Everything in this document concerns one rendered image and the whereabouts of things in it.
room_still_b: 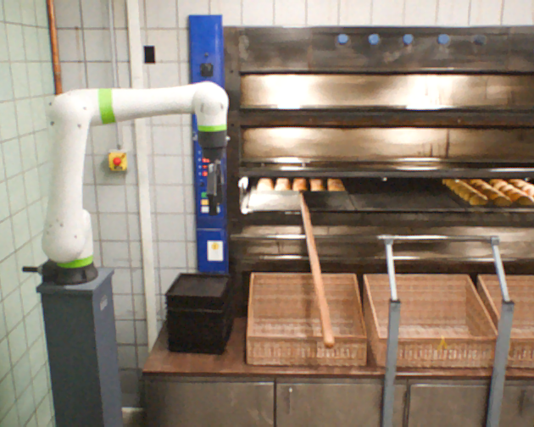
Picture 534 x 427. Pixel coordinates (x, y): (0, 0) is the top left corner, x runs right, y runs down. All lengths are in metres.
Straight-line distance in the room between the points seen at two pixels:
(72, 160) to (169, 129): 1.16
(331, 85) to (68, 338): 1.66
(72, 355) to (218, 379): 0.79
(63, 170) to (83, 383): 0.80
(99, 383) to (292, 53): 1.71
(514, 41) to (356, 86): 0.78
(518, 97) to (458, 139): 0.34
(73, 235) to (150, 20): 1.36
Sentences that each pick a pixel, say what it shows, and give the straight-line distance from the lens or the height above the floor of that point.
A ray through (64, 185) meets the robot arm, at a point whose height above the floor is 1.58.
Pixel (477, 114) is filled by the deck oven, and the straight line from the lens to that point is 2.97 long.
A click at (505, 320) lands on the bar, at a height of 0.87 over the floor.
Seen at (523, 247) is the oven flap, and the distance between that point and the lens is 3.22.
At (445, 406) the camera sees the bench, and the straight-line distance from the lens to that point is 2.84.
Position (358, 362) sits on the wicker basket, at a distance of 2.69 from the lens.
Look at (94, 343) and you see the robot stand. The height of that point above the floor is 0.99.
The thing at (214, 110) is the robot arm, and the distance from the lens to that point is 1.77.
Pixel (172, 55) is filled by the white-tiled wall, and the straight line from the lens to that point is 2.84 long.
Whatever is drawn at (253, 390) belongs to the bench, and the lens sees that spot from 2.69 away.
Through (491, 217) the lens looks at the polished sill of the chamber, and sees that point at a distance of 3.11.
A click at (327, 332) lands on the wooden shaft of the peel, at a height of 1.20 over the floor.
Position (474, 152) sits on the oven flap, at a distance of 2.98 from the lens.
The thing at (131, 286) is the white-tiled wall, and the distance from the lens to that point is 3.14.
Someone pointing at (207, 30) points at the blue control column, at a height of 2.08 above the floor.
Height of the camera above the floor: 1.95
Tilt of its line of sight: 15 degrees down
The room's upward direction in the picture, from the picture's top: straight up
